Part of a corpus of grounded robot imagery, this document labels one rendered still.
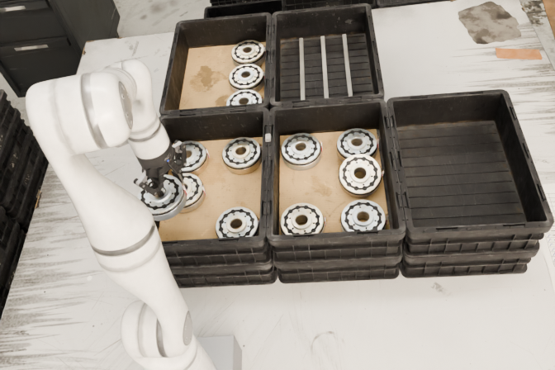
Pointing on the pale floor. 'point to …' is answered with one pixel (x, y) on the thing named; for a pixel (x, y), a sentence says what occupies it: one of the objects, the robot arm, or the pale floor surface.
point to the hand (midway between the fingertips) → (170, 185)
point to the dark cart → (50, 15)
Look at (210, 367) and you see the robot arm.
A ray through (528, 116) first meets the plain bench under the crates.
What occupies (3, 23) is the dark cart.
